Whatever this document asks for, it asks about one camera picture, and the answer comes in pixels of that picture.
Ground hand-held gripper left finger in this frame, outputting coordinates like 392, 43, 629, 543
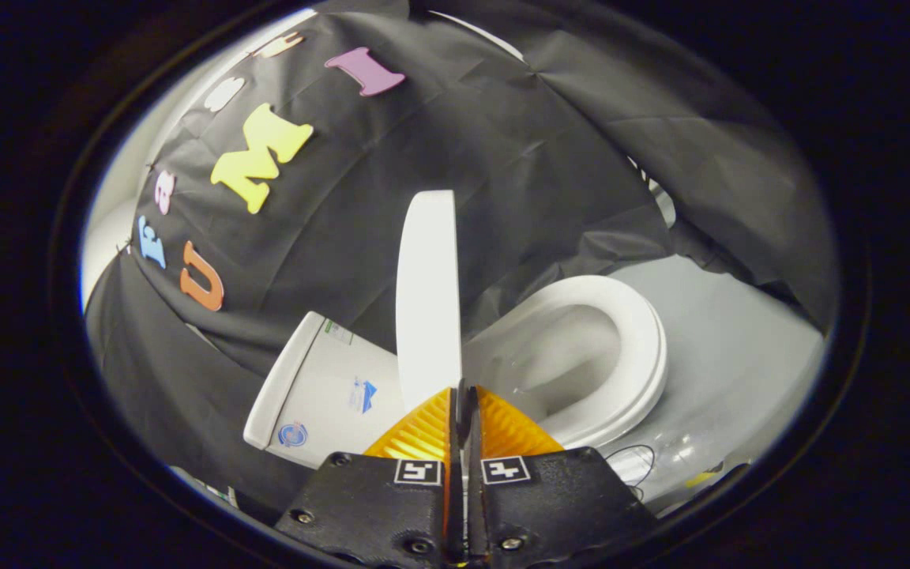
273, 386, 468, 569

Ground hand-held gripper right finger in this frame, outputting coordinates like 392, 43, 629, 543
467, 385, 657, 569

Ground white toilet lid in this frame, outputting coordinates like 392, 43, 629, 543
395, 190, 464, 413

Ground white ceramic toilet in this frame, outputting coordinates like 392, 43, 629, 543
243, 274, 669, 475

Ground white toilet tank cover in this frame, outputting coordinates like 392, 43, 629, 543
243, 311, 326, 450

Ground white toilet seat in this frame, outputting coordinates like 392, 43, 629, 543
463, 274, 669, 450

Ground black backdrop cloth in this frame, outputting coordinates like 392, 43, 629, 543
84, 0, 843, 522

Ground thin black cable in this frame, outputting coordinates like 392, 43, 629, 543
604, 444, 656, 488

